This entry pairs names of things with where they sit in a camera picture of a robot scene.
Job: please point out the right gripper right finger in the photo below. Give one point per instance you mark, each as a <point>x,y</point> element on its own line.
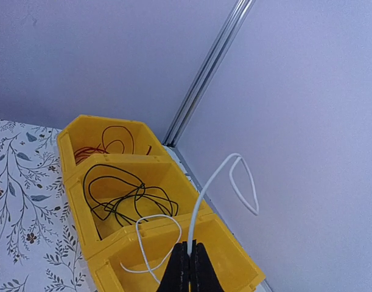
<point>202,276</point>

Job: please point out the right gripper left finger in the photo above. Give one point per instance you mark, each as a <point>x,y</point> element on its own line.
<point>176,275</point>

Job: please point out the right yellow bin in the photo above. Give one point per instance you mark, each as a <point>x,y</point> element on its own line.
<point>158,256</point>

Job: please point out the yellow bin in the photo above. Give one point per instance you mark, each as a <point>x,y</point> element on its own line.
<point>111,193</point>
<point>158,256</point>
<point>96,136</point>

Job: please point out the middle yellow bin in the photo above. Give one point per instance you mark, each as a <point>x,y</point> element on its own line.
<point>111,193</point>

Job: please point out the floral tablecloth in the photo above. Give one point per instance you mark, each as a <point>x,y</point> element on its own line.
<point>39,246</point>

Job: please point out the left yellow bin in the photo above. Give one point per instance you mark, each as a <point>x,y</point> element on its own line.
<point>96,136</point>

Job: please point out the left aluminium post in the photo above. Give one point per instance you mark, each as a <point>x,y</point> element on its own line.
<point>210,64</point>

